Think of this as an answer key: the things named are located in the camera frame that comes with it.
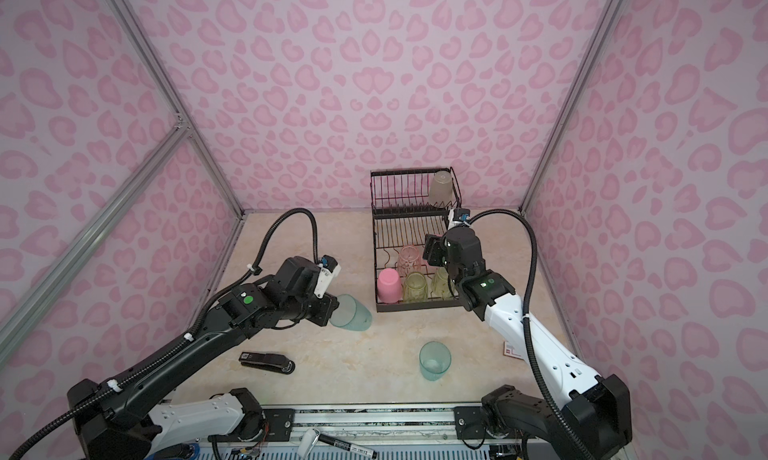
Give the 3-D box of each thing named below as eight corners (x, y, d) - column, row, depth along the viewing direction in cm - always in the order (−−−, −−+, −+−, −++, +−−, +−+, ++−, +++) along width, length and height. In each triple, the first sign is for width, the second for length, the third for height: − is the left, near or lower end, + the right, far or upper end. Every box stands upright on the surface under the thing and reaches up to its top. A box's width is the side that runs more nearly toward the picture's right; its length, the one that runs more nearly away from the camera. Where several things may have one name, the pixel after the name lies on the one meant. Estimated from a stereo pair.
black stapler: (242, 366, 85) (236, 361, 82) (249, 352, 87) (243, 347, 84) (292, 375, 83) (288, 370, 80) (297, 360, 86) (293, 356, 83)
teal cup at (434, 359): (420, 384, 81) (423, 371, 72) (419, 355, 86) (421, 340, 77) (447, 384, 81) (453, 371, 72) (444, 355, 86) (449, 340, 77)
